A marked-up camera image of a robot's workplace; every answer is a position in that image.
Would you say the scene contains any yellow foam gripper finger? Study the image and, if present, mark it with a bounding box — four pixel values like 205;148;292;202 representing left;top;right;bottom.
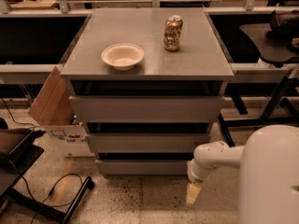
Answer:
186;183;201;205

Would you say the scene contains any grey bottom drawer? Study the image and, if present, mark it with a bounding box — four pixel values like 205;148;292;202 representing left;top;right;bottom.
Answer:
95;160;187;175

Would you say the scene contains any grey drawer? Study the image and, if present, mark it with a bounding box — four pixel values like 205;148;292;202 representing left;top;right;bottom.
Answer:
95;160;187;175
86;133;210;153
70;96;224;123

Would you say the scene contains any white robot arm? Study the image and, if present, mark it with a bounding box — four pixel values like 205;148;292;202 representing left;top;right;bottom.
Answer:
186;125;299;224

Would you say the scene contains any grey middle drawer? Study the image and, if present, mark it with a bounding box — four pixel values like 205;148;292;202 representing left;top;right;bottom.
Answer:
86;133;210;153

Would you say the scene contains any grey drawer cabinet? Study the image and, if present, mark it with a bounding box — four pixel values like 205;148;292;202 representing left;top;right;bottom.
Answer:
62;8;234;162

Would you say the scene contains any grey top drawer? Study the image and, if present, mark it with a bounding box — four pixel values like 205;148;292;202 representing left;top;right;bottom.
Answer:
70;96;224;123

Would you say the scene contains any black table leg right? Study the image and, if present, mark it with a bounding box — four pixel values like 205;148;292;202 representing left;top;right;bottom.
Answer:
219;77;299;147

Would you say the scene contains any white paper bowl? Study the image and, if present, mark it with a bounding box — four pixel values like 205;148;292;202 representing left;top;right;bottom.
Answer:
101;43;145;71

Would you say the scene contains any cardboard box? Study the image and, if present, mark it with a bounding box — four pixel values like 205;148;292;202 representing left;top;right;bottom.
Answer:
28;67;93;157

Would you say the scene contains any crushed gold soda can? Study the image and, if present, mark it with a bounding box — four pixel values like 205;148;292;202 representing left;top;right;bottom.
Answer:
164;15;183;51

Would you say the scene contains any black chair right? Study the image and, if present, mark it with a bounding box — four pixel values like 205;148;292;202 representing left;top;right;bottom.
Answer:
240;9;299;67

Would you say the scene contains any black stand left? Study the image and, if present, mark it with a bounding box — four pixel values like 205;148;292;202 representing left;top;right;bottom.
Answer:
0;119;94;224

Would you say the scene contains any black floor cable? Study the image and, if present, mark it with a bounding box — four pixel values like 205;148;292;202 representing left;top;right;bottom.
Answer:
18;173;83;224

